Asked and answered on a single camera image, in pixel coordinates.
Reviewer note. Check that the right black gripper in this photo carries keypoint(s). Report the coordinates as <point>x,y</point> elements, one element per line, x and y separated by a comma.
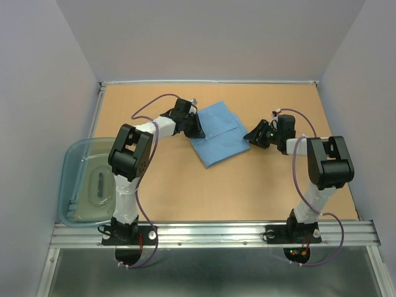
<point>256,139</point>

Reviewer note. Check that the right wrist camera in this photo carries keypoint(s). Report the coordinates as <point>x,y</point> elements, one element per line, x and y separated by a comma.
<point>276,113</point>

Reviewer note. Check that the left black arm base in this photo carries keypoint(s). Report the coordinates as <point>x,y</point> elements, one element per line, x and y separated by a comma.
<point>138,237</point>

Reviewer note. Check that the clear blue plastic bin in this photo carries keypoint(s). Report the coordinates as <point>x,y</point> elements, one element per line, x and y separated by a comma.
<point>87,189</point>

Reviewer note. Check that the aluminium front rail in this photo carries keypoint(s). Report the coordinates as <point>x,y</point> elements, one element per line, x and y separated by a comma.
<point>204,235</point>

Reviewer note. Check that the light blue long sleeve shirt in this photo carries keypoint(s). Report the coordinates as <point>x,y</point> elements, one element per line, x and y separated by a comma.
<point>224,135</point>

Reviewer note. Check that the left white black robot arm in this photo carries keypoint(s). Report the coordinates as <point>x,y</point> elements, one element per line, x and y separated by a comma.
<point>129,159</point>

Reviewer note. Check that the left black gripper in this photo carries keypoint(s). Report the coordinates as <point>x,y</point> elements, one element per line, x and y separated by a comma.
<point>198,132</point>

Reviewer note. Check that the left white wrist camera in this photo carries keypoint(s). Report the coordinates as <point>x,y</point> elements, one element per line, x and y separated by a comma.
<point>194,103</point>

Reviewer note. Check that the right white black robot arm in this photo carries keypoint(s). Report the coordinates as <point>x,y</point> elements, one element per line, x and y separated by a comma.
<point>329,168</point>

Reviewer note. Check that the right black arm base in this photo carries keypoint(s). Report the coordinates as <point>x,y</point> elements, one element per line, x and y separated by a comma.
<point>281,234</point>

